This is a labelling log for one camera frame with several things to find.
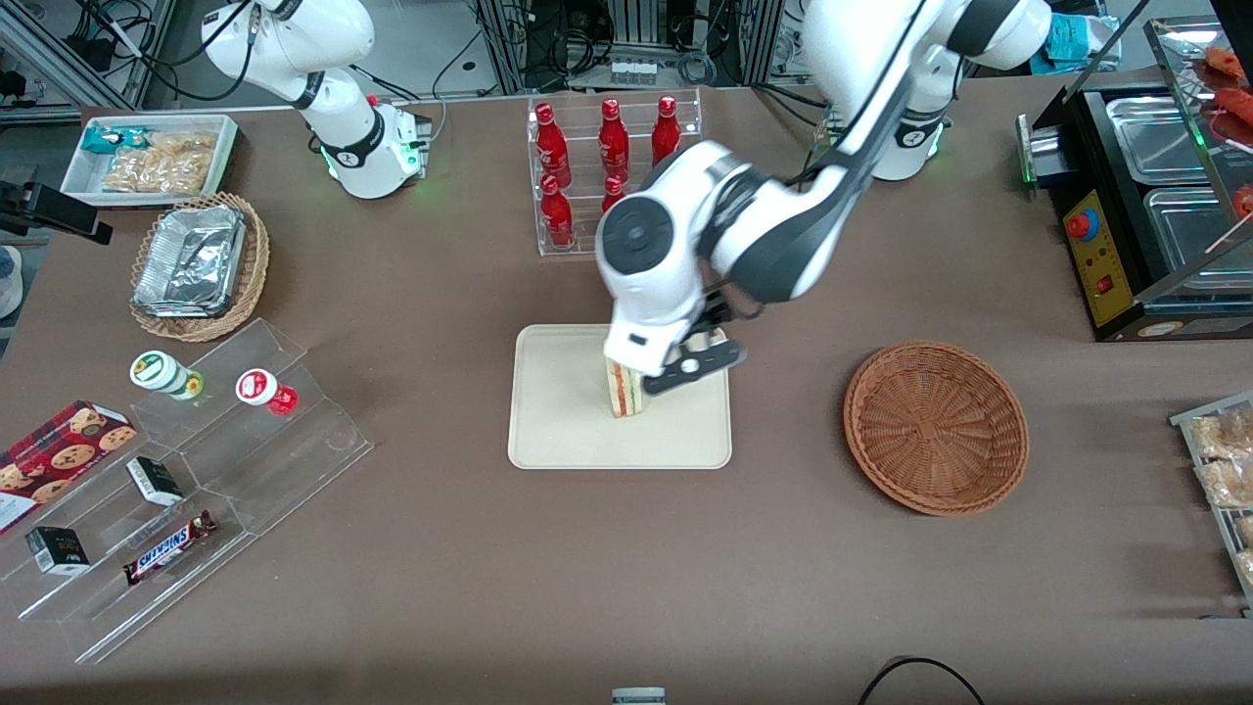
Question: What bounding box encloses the light wicker basket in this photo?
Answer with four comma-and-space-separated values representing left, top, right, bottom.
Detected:
130, 192, 270, 343

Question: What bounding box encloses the red lid yogurt cup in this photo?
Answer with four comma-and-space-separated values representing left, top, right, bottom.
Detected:
236, 368, 299, 415

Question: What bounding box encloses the white plastic bin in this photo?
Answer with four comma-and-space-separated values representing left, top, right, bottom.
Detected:
61, 115, 239, 207

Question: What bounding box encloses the small black box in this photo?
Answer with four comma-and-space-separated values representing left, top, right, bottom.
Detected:
25, 526, 91, 575
125, 456, 185, 507

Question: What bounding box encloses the beige plastic tray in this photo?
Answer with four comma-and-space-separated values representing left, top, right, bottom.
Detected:
507, 324, 733, 471

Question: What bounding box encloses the snickers chocolate bar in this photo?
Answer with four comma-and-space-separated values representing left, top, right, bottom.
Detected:
122, 510, 218, 587

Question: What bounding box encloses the clear bag of crackers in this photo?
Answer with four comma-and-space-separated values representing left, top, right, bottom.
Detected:
142, 137, 184, 193
174, 132, 218, 179
102, 147, 148, 194

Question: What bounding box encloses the green sunflower lid cup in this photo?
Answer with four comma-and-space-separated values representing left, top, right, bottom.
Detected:
130, 351, 205, 400

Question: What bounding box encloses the clear bag of snacks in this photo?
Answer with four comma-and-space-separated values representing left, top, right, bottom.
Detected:
1199, 460, 1253, 510
1189, 406, 1253, 461

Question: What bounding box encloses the black cable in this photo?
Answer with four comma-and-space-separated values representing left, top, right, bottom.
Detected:
859, 656, 985, 705

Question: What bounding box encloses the aluminium profile frame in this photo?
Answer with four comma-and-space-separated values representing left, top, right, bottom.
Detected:
0, 0, 177, 123

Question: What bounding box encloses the aluminium foil tray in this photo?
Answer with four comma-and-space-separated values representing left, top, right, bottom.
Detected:
132, 204, 246, 319

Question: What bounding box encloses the teal snack packet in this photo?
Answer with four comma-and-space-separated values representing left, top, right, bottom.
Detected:
81, 125, 150, 155

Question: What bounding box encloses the clear acrylic stepped shelf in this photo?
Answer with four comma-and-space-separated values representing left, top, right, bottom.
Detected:
0, 318, 375, 667

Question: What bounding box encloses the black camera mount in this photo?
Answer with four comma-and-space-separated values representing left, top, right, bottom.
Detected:
0, 181, 114, 246

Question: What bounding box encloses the steel food pan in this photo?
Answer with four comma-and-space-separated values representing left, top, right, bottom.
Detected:
1106, 95, 1212, 187
1143, 186, 1253, 295

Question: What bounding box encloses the clear acrylic bottle rack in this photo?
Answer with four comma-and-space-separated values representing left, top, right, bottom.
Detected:
527, 88, 704, 258

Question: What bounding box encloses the brown wicker basket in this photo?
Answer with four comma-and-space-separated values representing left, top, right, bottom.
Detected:
843, 340, 1030, 517

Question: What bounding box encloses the triangle sandwich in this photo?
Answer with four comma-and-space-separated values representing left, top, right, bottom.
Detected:
607, 357, 655, 420

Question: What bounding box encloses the red tartan cookie box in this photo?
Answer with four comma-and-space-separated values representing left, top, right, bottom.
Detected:
0, 399, 138, 535

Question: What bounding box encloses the tray with pastries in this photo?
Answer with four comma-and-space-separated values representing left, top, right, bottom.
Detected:
1170, 392, 1253, 620

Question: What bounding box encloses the black food warmer appliance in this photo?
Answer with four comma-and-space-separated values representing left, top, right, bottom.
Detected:
1016, 15, 1253, 344

